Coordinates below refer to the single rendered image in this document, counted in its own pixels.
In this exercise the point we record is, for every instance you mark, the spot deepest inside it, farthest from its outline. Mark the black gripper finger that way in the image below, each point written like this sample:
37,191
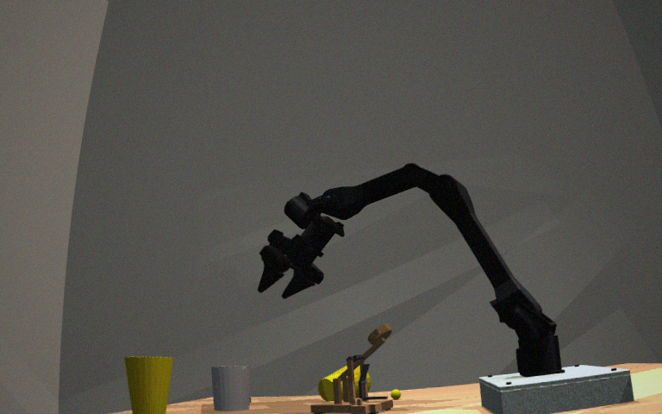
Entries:
269,276
296,284

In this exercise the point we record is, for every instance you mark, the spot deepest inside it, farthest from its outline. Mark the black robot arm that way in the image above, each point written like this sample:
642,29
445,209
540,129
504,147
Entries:
538,353

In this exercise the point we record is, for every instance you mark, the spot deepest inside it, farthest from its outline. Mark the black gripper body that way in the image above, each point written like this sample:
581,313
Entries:
300,258

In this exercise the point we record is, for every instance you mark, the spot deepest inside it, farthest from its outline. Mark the yellow open cup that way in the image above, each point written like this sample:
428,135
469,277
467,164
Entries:
148,383
326,387

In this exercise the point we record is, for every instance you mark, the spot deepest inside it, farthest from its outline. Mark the grey cylindrical cup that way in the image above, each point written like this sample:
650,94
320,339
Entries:
231,388

